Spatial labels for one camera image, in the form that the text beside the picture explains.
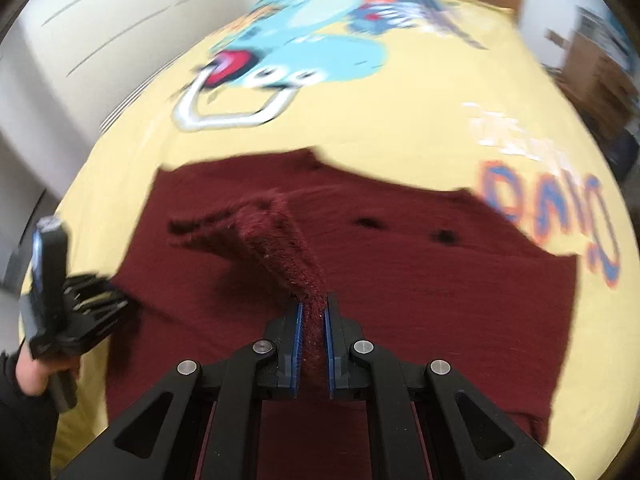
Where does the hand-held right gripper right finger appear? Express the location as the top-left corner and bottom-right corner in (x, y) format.
(324, 292), (573, 480)

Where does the white wardrobe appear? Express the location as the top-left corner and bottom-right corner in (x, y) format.
(0, 0), (263, 133)

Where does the maroon knit sweater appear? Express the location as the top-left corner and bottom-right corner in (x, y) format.
(104, 147), (579, 480)

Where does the wooden desk cabinet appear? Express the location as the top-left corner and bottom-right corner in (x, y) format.
(559, 30), (632, 128)

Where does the person's left forearm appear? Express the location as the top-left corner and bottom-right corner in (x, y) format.
(0, 350), (63, 480)

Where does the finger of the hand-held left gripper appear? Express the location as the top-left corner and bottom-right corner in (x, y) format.
(31, 216), (69, 322)

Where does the person's left hand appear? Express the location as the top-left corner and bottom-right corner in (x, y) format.
(15, 342), (81, 397)

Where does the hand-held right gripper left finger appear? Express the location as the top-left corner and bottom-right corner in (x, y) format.
(57, 300), (305, 480)

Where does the yellow printed blanket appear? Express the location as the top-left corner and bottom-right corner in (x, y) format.
(19, 0), (637, 480)

